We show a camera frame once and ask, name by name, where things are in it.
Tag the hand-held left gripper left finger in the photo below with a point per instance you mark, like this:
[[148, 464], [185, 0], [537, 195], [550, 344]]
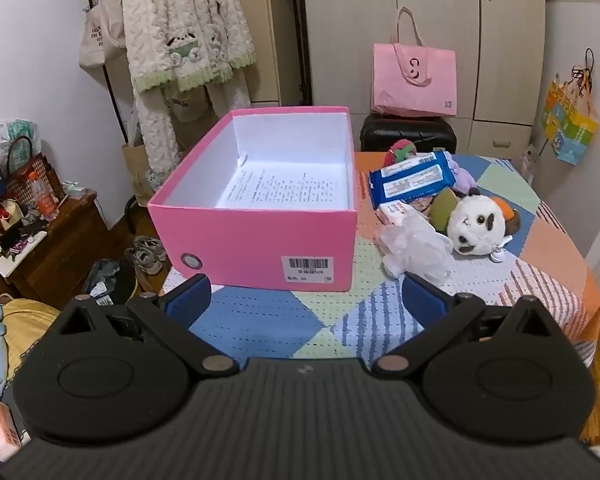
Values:
[[187, 302]]

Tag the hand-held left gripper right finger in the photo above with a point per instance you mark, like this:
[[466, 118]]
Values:
[[422, 302]]

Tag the white plastic bag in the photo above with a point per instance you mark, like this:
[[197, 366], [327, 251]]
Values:
[[415, 247]]

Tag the pink cardboard box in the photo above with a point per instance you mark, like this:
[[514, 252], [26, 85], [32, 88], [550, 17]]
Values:
[[240, 240]]

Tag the white panda plush toy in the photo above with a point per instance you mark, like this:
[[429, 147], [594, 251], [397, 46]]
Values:
[[472, 225]]

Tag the green plush ball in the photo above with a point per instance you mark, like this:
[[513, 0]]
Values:
[[442, 207]]

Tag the blue wet wipes packet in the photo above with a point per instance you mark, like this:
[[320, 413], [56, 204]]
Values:
[[410, 180]]

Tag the orange plush ball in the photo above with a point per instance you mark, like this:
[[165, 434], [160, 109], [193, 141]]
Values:
[[505, 207]]

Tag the purple plush toy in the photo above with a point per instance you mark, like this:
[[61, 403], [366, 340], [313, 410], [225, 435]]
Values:
[[462, 177]]

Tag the red green plush toy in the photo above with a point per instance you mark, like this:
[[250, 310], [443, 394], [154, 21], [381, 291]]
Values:
[[402, 151]]

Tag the dark grey bag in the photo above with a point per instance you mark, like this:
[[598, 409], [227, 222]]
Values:
[[110, 275]]

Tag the patchwork tablecloth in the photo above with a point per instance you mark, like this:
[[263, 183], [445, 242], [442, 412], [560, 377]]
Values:
[[280, 315]]

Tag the brown wooden cabinet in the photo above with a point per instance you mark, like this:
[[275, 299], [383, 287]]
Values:
[[70, 240]]

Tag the printed brown paper bag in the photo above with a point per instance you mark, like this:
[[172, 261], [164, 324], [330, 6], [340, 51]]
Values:
[[137, 170]]

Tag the printed paper sheet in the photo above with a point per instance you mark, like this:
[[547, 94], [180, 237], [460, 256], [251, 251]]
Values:
[[290, 190]]

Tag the small teal box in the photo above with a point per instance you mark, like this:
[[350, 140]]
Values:
[[77, 190]]

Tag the yellow cushion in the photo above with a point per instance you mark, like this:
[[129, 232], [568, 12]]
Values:
[[25, 325]]

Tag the black suitcase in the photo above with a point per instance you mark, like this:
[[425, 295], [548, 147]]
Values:
[[405, 135]]

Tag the orange drink bottle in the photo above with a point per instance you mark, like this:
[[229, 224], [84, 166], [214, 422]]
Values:
[[45, 202]]

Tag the cream fleece pyjama pants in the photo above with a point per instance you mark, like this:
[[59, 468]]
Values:
[[152, 130]]

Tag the black pouch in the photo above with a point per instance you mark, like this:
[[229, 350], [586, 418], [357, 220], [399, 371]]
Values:
[[25, 232]]

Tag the white flat board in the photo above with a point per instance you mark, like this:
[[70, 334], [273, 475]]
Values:
[[15, 262]]

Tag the small translucent plastic bag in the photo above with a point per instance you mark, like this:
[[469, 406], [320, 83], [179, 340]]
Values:
[[529, 157]]

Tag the woven basket bag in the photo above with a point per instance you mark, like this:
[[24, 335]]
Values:
[[25, 175]]

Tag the pink tote bag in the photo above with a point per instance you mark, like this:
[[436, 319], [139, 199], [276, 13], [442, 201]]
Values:
[[415, 90]]

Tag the colourful gift bag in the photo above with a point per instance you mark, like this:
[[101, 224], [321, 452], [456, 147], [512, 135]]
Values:
[[570, 130]]

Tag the white green plastic pack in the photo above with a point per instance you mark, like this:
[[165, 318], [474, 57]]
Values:
[[17, 130]]

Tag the beige tall cabinet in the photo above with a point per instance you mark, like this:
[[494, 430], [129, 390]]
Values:
[[275, 35]]

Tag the beige canvas tote bag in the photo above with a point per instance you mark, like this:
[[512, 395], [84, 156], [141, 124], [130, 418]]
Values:
[[100, 35]]

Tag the cream fleece pyjama jacket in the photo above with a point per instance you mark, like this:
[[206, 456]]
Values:
[[200, 10]]

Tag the beige wardrobe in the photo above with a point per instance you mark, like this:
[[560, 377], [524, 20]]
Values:
[[355, 10]]

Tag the white refrigerator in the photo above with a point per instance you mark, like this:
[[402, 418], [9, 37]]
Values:
[[570, 35]]

